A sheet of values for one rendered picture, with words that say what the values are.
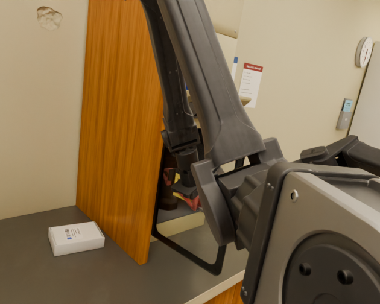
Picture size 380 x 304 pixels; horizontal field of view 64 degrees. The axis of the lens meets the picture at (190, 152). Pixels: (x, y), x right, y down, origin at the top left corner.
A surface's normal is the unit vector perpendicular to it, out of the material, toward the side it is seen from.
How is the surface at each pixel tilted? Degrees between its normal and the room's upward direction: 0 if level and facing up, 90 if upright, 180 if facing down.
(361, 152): 45
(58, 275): 0
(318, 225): 90
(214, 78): 68
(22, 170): 90
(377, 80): 90
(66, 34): 90
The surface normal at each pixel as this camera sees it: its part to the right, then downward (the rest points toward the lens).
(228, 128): 0.10, -0.12
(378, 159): -0.57, -0.74
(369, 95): -0.72, 0.07
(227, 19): 0.68, 0.28
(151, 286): 0.15, -0.96
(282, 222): -0.96, -0.08
